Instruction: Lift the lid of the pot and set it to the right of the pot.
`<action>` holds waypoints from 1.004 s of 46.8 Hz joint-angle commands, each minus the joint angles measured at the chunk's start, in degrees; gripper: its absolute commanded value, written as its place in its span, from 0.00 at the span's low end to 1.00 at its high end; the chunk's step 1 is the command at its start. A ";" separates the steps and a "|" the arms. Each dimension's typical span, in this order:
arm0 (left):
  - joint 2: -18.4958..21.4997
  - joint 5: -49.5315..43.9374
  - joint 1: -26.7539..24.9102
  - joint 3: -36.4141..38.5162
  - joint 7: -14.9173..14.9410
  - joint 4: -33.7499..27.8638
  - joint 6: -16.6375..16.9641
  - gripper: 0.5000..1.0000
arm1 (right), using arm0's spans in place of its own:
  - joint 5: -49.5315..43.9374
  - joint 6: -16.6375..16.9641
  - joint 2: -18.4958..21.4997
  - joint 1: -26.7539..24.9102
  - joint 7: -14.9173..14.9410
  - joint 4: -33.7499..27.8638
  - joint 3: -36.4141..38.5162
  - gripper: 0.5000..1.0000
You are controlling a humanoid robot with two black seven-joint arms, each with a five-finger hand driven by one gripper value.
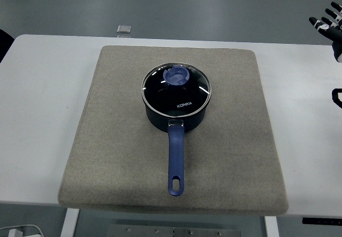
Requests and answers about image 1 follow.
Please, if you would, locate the grey metal plate with screws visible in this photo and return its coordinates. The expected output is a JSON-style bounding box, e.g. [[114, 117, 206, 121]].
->
[[107, 223, 243, 237]]

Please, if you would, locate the white cable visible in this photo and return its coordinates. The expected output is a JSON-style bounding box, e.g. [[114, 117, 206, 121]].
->
[[0, 224, 45, 237]]

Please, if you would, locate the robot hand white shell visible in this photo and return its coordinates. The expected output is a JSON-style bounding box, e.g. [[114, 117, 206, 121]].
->
[[308, 1, 342, 64]]

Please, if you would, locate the white table leg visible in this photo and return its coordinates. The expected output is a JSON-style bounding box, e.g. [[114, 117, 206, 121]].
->
[[59, 208, 80, 237], [263, 216, 281, 237]]

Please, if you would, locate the beige fabric mat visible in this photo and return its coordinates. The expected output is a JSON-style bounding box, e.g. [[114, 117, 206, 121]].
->
[[57, 45, 290, 216]]

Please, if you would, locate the glass pot lid blue knob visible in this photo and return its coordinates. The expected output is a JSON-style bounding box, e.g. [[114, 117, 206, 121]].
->
[[141, 62, 212, 115]]

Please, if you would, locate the dark saucepan with blue handle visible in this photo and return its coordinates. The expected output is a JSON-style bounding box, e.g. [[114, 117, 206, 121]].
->
[[143, 97, 208, 197]]

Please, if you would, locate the black table control panel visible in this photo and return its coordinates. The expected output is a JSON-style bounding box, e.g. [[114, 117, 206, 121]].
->
[[302, 217, 342, 225]]

